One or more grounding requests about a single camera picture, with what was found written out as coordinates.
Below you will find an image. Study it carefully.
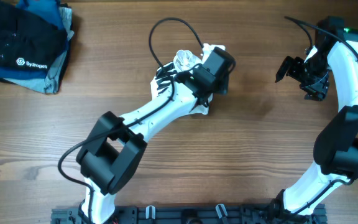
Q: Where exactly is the white polo shirt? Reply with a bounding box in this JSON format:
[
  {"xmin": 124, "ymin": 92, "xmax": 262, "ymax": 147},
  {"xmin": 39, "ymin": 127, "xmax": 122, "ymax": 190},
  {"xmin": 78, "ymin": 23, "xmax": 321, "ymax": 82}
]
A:
[{"xmin": 150, "ymin": 49, "xmax": 214, "ymax": 116}]

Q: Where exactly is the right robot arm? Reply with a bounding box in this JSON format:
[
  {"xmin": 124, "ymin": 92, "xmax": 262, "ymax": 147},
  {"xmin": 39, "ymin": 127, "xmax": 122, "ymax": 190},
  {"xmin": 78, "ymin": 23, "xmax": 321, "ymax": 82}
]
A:
[{"xmin": 268, "ymin": 16, "xmax": 358, "ymax": 222}]

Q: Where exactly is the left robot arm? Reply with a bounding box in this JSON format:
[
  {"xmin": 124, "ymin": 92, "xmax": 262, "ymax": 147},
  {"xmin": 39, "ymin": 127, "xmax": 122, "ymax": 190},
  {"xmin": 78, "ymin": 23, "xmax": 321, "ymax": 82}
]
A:
[{"xmin": 76, "ymin": 44, "xmax": 236, "ymax": 223}]

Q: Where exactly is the blue folded shirt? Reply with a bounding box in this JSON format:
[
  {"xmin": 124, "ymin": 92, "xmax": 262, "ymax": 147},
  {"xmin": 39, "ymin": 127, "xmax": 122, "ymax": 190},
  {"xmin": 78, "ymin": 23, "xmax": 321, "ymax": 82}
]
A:
[{"xmin": 0, "ymin": 1, "xmax": 67, "ymax": 80}]

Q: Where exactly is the black folded shirt with logo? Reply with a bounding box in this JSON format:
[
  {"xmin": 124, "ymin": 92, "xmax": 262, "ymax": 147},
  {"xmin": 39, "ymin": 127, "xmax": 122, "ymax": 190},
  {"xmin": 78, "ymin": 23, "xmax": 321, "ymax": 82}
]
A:
[{"xmin": 0, "ymin": 1, "xmax": 67, "ymax": 71}]

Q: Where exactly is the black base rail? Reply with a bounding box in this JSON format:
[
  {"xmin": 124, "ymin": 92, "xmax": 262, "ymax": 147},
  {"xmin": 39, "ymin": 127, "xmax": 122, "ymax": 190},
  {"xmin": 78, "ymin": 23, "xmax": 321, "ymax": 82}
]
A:
[{"xmin": 50, "ymin": 204, "xmax": 328, "ymax": 224}]

